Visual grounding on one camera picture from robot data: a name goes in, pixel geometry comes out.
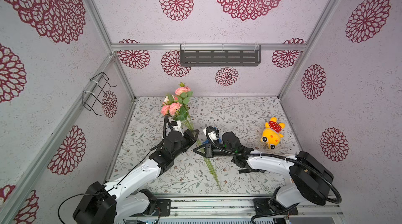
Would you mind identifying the right black corrugated cable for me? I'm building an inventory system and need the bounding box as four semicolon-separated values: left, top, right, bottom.
205;126;342;224

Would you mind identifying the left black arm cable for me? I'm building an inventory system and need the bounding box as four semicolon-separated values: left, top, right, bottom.
57;115;173;224

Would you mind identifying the black wire wall rack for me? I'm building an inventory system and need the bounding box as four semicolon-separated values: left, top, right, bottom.
81;72;117;116

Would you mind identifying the pink artificial flower bouquet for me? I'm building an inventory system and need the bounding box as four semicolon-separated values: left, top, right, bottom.
161;82;223;190

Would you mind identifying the black wristwatch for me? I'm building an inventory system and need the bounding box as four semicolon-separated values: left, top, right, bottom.
238;168;266;174

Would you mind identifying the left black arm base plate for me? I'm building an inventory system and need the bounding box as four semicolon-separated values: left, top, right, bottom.
147;199;172;217

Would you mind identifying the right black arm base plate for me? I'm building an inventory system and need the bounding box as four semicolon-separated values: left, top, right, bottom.
253;198;286;215

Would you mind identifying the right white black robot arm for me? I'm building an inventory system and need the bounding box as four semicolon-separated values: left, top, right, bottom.
194;127;342;210

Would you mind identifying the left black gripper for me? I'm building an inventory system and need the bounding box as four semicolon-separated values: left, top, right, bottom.
173;129;200;160

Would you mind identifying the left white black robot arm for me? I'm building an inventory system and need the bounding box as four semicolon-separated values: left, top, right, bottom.
73;130;200;224

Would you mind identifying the grey wall shelf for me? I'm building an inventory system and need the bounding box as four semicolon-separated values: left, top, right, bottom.
179;44;261;67

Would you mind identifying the yellow plush toy red hat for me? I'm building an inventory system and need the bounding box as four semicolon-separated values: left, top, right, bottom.
260;117;286;150

